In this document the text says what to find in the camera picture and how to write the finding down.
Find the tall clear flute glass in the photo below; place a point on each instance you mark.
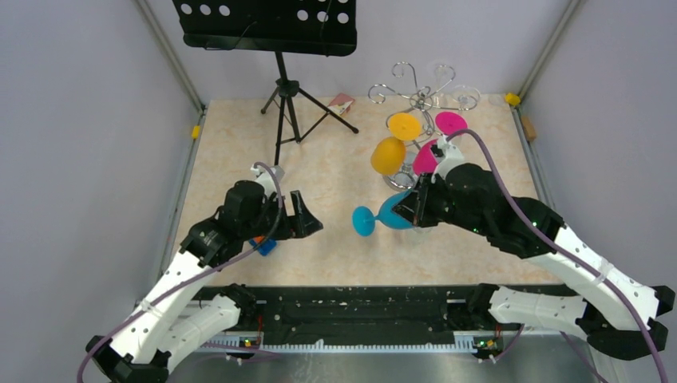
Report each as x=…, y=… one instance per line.
x=444, y=75

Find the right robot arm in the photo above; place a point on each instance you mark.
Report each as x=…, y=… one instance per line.
x=612, y=313

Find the yellow corner clamp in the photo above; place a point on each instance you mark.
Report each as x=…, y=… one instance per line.
x=512, y=99

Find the wooden block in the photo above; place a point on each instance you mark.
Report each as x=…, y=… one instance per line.
x=529, y=129

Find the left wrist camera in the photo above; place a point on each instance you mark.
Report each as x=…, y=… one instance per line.
x=270, y=174

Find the blue plastic goblet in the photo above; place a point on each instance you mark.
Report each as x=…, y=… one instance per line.
x=364, y=220

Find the magenta plastic goblet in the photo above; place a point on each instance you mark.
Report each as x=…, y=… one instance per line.
x=448, y=123

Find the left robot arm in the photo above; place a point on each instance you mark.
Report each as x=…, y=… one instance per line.
x=157, y=340

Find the chrome wine glass rack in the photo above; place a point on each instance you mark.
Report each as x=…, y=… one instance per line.
x=419, y=106

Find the blue orange toy car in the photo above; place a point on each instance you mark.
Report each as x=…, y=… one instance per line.
x=263, y=246

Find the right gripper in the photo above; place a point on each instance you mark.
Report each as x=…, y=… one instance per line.
x=414, y=207

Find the black music stand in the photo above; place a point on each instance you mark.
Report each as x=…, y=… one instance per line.
x=324, y=28

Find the clear wine glass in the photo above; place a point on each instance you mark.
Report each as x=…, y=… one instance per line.
x=466, y=97

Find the small pink card box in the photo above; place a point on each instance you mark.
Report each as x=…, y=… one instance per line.
x=341, y=104

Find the small clear tumbler glass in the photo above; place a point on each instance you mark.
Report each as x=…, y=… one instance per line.
x=416, y=236

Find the orange plastic goblet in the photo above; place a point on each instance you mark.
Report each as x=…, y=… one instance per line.
x=390, y=153

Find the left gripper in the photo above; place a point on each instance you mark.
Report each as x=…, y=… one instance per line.
x=302, y=223

